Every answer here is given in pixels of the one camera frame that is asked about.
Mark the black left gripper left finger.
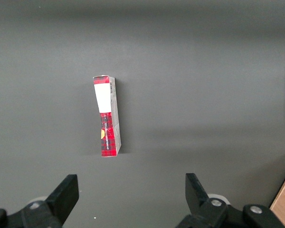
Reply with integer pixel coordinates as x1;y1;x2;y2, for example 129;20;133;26
0;174;80;228

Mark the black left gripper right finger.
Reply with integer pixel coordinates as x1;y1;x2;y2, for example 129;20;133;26
175;172;285;228

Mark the red plaid cardboard box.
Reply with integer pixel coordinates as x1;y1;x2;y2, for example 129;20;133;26
93;74;122;158

